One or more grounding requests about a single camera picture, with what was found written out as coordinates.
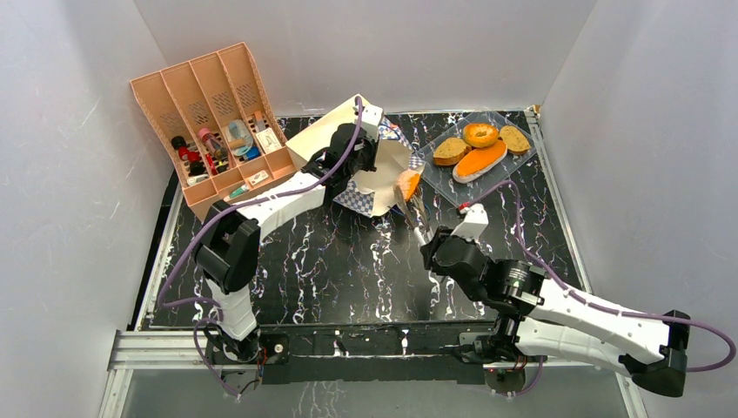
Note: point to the brown bread slice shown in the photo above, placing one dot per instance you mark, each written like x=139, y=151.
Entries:
x=450, y=151

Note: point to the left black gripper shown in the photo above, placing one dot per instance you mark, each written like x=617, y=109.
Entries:
x=372, y=147

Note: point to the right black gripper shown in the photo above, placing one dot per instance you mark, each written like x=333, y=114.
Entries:
x=434, y=243

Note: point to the light blue tape dispenser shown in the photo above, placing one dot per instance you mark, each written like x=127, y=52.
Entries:
x=238, y=137

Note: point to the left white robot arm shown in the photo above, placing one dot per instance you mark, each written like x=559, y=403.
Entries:
x=228, y=252

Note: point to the round speckled bread slice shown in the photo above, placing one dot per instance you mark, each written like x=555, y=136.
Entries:
x=516, y=142

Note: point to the black red toy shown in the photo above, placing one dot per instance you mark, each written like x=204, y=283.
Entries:
x=189, y=156

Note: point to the fake donut bread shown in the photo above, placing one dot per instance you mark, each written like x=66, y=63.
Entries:
x=480, y=135

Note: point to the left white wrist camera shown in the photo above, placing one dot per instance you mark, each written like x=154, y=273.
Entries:
x=368, y=117

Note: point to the aluminium frame rail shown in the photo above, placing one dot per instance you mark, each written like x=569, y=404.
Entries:
x=385, y=371

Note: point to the peach desk organizer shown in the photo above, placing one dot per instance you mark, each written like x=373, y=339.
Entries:
x=209, y=92

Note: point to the green white tube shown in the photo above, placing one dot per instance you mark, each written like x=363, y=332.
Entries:
x=242, y=189

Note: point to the orange fake bread loaf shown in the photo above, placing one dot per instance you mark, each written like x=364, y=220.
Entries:
x=478, y=162

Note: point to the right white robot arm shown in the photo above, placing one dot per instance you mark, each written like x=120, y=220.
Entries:
x=536, y=318

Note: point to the pink capped bottle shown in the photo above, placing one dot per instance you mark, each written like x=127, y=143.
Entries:
x=217, y=151

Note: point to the small white box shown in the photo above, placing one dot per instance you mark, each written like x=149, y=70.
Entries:
x=258, y=177

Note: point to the orange topped bread slice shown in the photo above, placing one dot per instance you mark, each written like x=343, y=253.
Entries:
x=406, y=185

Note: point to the clear plastic tray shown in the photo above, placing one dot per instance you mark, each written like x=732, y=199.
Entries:
x=440, y=177

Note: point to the white label card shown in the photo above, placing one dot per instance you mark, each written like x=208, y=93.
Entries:
x=268, y=140

